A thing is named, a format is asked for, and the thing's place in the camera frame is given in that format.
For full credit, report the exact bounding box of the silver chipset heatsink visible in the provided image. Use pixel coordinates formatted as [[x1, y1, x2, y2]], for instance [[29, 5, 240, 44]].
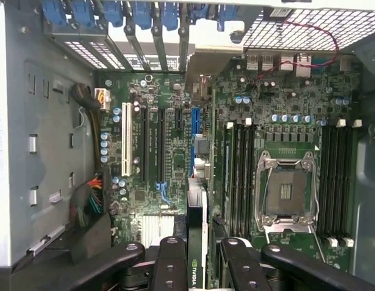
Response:
[[141, 213, 177, 247]]

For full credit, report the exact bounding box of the metal socket cover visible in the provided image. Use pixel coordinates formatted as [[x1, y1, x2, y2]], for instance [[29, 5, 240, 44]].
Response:
[[263, 222, 328, 265]]

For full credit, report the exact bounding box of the thin metal locking lever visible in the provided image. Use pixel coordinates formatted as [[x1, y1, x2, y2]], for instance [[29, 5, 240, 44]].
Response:
[[311, 193, 328, 262], [264, 167, 275, 227]]

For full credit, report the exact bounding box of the black RAM slot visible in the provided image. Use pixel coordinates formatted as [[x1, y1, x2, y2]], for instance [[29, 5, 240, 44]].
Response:
[[345, 119, 362, 247], [241, 118, 252, 233], [248, 118, 256, 231], [337, 119, 346, 240], [326, 125, 339, 247], [235, 124, 242, 233], [319, 125, 329, 239]]

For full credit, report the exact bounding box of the CPU socket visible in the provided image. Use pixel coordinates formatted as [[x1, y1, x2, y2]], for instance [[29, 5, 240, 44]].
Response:
[[255, 150, 321, 235]]

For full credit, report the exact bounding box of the green motherboard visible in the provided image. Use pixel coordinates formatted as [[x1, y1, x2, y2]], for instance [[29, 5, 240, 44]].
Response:
[[95, 51, 363, 273]]

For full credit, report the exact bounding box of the long black expansion slot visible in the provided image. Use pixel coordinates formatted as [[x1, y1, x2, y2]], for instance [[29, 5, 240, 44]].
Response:
[[157, 105, 167, 183], [140, 105, 150, 183]]

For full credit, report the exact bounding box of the white expansion slot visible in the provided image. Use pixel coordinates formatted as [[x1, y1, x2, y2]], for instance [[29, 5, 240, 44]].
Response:
[[121, 102, 132, 178]]

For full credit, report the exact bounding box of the blue expansion slot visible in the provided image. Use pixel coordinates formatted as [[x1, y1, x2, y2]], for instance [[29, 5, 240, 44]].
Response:
[[191, 107, 203, 180]]

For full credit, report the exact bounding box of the silver rear port cluster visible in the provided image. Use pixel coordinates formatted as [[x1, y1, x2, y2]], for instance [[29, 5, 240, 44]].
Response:
[[245, 51, 313, 79]]

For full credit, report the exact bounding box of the metal slot cover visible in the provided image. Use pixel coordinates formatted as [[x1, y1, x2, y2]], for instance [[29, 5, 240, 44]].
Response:
[[123, 24, 146, 73], [150, 25, 170, 73], [177, 25, 191, 74]]

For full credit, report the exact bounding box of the black open PC case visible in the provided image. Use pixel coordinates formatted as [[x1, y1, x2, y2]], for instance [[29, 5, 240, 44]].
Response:
[[0, 0, 375, 291]]

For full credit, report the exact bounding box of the blue card retention clip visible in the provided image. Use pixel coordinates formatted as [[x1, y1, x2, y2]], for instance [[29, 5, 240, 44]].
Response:
[[161, 0, 180, 32], [216, 0, 237, 32], [41, 0, 67, 27], [103, 0, 127, 28], [72, 0, 96, 28], [132, 0, 152, 30]]

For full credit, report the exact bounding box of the black plastic duct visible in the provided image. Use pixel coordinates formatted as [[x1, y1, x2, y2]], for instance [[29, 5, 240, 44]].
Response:
[[11, 212, 114, 291]]

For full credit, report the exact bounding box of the power supply wire bundle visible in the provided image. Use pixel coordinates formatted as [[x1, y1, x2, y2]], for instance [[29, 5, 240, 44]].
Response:
[[68, 83, 112, 235]]

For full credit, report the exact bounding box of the thin red wire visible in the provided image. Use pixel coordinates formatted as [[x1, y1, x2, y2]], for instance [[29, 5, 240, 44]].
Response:
[[253, 17, 340, 83]]

